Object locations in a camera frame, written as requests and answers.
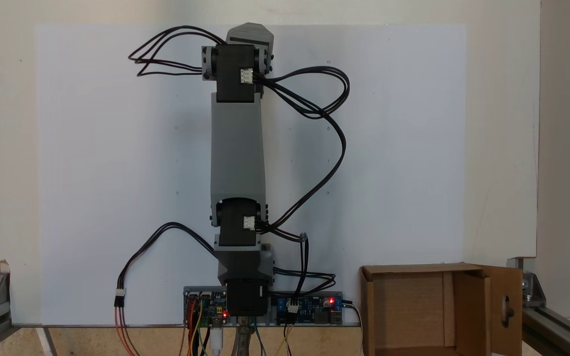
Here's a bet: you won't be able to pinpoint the brown cardboard box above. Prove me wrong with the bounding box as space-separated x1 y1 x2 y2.
359 263 523 356

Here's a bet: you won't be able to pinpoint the coloured jumper wires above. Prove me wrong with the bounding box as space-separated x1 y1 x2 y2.
179 297 214 356

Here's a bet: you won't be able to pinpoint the black cable with red wires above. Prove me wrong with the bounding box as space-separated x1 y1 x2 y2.
114 222 217 356

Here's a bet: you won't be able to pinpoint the white usb cable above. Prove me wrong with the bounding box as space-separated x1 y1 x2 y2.
210 324 225 356

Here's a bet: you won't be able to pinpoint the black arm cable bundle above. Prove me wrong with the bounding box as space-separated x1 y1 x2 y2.
253 66 351 312

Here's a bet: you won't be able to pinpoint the blue circuit board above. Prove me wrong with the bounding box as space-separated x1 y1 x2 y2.
271 292 345 326

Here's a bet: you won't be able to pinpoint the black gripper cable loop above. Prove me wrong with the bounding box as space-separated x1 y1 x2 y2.
128 26 227 78

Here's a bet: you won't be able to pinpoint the circuit board with coloured wires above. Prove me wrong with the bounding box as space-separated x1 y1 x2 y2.
183 286 228 328

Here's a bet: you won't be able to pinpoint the white paper sheet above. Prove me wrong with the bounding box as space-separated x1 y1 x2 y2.
35 24 467 327

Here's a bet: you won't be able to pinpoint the metal table clamp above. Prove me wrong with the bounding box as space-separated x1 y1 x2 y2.
233 316 261 356

